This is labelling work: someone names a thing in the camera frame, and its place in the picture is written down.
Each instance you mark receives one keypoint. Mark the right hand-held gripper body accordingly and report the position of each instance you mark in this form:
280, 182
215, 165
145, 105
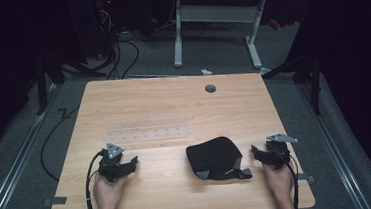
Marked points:
279, 152

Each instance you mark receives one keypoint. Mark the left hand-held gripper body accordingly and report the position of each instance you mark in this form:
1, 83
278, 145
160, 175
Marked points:
110, 164

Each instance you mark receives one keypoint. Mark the person's right hand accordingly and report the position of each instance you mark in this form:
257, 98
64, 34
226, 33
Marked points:
279, 182

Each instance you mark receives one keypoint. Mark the person's left hand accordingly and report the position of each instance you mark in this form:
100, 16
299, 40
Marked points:
107, 194

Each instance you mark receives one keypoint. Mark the clear plastic rack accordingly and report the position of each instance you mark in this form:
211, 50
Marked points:
147, 133

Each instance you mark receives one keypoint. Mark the grey tape piece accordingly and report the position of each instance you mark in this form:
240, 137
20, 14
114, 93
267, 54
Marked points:
307, 178
55, 201

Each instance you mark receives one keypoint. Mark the black cloth with grey tabs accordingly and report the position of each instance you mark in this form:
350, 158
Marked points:
214, 157

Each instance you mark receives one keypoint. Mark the black stand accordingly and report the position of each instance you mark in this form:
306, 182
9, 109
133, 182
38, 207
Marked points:
42, 82
304, 68

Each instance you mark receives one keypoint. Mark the white paper scrap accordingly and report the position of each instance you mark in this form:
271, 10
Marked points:
206, 72

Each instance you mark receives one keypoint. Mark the red object under desk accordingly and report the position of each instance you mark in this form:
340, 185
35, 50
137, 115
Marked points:
274, 24

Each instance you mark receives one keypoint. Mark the desk with white legs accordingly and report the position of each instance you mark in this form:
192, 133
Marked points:
216, 13

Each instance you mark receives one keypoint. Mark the metal floor rail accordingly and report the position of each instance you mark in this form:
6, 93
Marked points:
337, 152
11, 171

